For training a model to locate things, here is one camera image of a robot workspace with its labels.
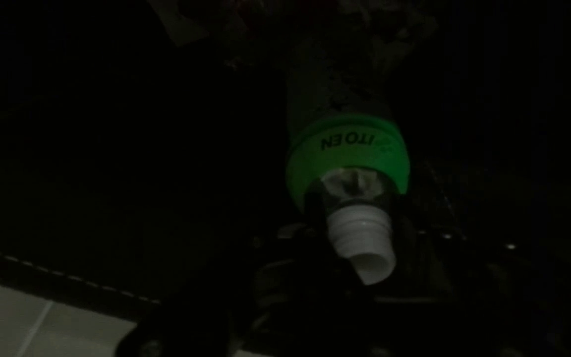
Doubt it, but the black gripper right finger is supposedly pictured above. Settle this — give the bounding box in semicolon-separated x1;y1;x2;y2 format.
391;197;571;357

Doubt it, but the green tea bottle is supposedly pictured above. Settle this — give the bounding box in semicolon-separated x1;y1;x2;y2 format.
282;36;413;288

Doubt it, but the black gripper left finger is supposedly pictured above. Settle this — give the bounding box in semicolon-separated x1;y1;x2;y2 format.
116;220;372;357

